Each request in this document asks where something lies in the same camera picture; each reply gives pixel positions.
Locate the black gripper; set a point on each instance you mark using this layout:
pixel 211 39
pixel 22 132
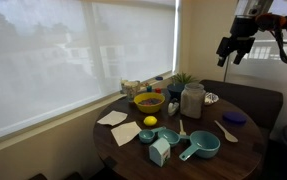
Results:
pixel 244 30

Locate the glass sugar jar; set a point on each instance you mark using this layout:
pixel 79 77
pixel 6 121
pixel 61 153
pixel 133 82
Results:
pixel 192 101

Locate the dark blue bowl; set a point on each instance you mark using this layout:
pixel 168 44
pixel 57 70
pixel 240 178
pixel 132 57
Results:
pixel 175 90

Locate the yellow bowl with candies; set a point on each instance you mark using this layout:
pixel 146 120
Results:
pixel 149 106

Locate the green spiky plant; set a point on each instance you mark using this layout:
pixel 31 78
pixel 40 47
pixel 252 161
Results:
pixel 183 78

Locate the dark blue round lid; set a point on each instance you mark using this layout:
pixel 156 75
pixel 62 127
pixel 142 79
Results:
pixel 234 117

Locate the small white dispenser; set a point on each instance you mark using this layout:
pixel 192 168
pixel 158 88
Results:
pixel 173 107

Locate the small red block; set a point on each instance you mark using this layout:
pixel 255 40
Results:
pixel 158 90

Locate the small blue block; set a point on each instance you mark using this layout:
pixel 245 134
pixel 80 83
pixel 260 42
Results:
pixel 149 89

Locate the large teal measuring cup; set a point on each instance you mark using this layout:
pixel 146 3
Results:
pixel 203 144

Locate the yellow lemon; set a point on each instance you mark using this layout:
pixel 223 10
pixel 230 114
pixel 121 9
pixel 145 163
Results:
pixel 150 121

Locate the patterned paper cup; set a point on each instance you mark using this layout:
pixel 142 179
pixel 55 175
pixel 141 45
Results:
pixel 132 90

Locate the small teal measuring cup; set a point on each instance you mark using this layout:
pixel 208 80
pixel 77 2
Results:
pixel 146 136

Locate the toy milk carton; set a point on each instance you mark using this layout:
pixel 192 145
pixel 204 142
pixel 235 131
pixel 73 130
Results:
pixel 159 152

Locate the large white paper napkin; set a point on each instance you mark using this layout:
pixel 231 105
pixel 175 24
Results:
pixel 125 132

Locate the small white paper napkin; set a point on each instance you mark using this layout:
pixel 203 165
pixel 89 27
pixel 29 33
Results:
pixel 113 118

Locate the wide sheer window shade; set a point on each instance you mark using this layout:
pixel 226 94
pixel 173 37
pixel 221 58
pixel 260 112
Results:
pixel 49 66

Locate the dark chair back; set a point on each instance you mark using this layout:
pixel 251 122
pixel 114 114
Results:
pixel 38 177

